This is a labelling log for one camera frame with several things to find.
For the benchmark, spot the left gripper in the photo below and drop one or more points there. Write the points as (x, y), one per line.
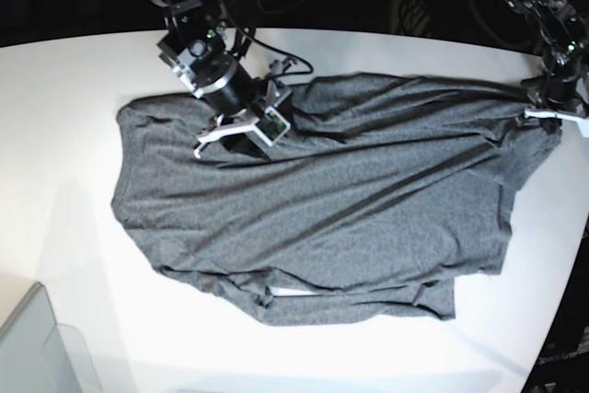
(554, 98)

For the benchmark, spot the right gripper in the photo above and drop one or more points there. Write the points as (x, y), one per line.
(238, 101)

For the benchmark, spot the grey t-shirt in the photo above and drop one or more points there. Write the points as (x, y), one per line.
(385, 190)

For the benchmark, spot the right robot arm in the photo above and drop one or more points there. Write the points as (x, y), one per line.
(196, 33)

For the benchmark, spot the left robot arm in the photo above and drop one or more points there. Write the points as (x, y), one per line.
(564, 62)

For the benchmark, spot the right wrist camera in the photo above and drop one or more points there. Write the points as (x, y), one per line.
(271, 127)

